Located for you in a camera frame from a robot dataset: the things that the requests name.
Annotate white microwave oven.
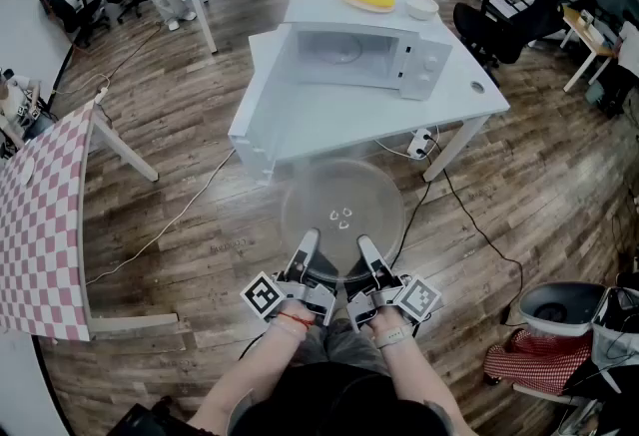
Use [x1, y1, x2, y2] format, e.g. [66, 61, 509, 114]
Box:
[227, 0, 454, 187]

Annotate thin white cable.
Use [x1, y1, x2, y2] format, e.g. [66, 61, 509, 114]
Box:
[372, 124, 441, 159]

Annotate large black office chair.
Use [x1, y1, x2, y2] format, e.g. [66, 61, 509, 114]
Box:
[450, 0, 568, 72]

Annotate long black cable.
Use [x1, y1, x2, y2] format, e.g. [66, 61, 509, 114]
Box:
[426, 139, 525, 326]

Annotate person's right forearm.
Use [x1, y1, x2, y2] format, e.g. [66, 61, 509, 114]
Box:
[369, 316, 481, 436]

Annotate person's left forearm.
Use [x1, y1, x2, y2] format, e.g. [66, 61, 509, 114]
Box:
[187, 303, 317, 436]

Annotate red string bracelet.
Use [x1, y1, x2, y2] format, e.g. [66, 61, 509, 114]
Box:
[276, 310, 317, 328]

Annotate white plate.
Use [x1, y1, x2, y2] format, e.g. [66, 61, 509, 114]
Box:
[16, 156, 37, 187]

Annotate person's black shirt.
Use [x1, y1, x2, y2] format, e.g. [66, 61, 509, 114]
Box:
[228, 359, 451, 436]

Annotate white office table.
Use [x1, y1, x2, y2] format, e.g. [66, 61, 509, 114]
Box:
[228, 27, 511, 184]

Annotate beige wrist watch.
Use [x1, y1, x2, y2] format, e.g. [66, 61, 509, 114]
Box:
[373, 322, 416, 350]

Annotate red checkered cloth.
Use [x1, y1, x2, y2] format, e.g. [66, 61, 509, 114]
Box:
[483, 327, 595, 397]

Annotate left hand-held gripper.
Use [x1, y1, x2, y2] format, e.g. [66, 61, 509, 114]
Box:
[239, 227, 338, 328]

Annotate black bag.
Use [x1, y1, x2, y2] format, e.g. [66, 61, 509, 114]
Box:
[106, 395, 202, 436]

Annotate short black cable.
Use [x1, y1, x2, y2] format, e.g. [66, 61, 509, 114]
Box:
[391, 154, 436, 270]

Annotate pale yellow cable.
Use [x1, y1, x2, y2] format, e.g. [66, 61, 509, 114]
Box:
[51, 72, 107, 99]

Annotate white bowl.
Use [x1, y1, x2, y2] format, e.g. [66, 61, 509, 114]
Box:
[404, 0, 441, 22]

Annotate long white floor cable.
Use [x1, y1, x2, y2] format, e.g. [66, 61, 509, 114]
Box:
[84, 147, 238, 287]

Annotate wooden desk with white legs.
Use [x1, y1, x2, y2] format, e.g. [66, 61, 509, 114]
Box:
[559, 3, 623, 94]

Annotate person's grey trousers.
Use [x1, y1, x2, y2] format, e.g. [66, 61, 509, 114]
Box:
[293, 317, 391, 376]

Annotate white round bin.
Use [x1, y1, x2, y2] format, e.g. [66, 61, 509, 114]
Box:
[518, 279, 610, 339]

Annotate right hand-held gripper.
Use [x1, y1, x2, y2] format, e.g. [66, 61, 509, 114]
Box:
[344, 233, 445, 332]

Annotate pink checkered cloth table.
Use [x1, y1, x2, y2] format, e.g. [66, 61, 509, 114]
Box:
[0, 99, 180, 344]

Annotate clear glass plate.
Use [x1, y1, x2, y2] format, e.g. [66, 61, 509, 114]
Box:
[280, 158, 406, 283]

